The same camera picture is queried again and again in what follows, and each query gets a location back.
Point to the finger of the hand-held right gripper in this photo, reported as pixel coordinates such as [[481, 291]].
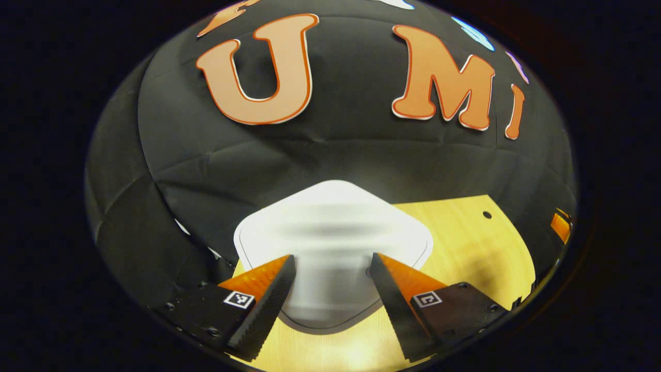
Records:
[[561, 227]]

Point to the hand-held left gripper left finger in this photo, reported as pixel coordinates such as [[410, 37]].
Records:
[[266, 310]]

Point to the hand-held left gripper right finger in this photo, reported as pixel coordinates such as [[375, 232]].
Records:
[[395, 310]]

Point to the white desktop garbage bin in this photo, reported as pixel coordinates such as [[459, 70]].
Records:
[[333, 222]]

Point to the wooden desktop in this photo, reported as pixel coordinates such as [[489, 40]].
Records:
[[475, 248]]

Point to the black backdrop cloth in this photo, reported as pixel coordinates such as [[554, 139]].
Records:
[[335, 155]]

